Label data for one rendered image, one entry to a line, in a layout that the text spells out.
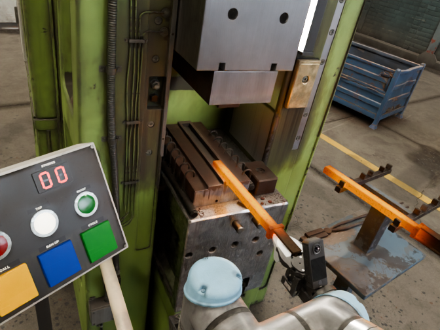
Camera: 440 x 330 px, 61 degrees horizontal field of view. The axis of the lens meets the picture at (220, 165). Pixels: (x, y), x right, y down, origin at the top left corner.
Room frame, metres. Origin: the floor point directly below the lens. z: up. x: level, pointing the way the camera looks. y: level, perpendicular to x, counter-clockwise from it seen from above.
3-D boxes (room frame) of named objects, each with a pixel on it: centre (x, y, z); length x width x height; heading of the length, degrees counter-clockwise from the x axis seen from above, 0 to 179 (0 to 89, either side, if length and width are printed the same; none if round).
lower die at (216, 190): (1.15, 0.09, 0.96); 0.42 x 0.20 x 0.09; 32
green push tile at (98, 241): (0.62, 0.25, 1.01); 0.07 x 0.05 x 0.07; 147
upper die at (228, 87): (1.15, 0.09, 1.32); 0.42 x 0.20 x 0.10; 32
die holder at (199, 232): (1.19, 0.05, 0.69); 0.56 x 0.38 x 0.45; 32
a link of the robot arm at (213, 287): (0.34, -0.02, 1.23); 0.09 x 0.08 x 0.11; 35
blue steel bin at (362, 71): (4.78, -1.52, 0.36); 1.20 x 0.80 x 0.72; 48
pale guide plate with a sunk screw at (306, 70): (1.25, -0.22, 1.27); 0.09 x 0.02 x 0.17; 122
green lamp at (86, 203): (0.65, 0.29, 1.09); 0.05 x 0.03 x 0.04; 122
